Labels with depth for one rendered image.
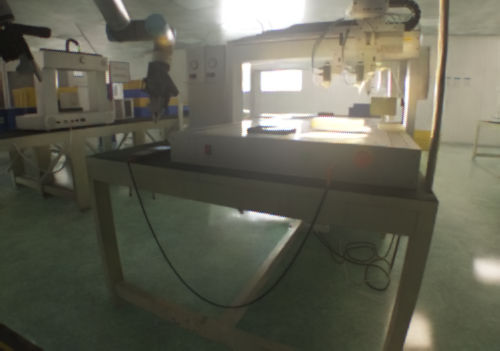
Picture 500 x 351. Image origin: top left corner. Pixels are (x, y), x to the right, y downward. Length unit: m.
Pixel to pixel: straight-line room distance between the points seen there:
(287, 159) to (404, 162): 0.29
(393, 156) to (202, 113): 0.99
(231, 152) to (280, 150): 0.15
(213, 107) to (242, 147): 0.63
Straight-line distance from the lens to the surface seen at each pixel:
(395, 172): 0.70
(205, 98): 1.41
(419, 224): 0.70
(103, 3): 0.95
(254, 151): 0.76
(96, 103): 2.97
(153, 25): 1.02
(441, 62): 0.89
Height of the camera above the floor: 0.95
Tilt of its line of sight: 13 degrees down
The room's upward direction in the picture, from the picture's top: straight up
